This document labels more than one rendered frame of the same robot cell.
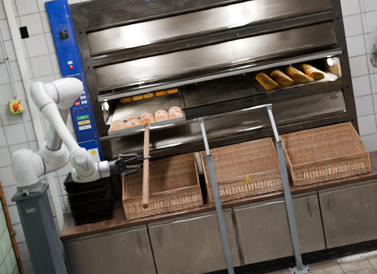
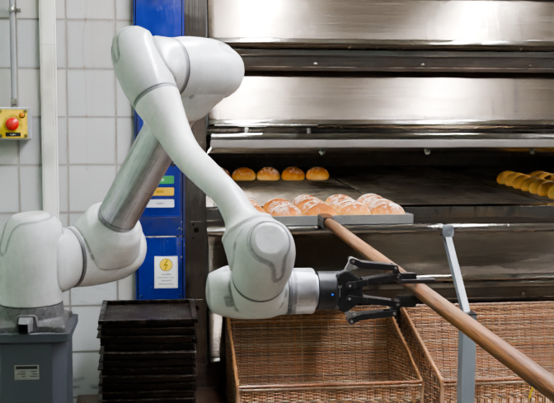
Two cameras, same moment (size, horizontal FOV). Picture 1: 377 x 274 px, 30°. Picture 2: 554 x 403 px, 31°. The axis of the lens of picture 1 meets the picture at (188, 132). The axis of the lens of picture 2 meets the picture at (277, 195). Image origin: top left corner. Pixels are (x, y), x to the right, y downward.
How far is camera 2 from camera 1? 214 cm
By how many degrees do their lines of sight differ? 10
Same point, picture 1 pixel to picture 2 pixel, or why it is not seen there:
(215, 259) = not seen: outside the picture
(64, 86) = (205, 54)
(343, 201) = not seen: outside the picture
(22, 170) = (28, 263)
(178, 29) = (410, 26)
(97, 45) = (227, 24)
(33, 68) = (72, 46)
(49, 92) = (169, 58)
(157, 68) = (348, 102)
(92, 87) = not seen: hidden behind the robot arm
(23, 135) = (11, 196)
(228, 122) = (472, 252)
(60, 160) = (125, 259)
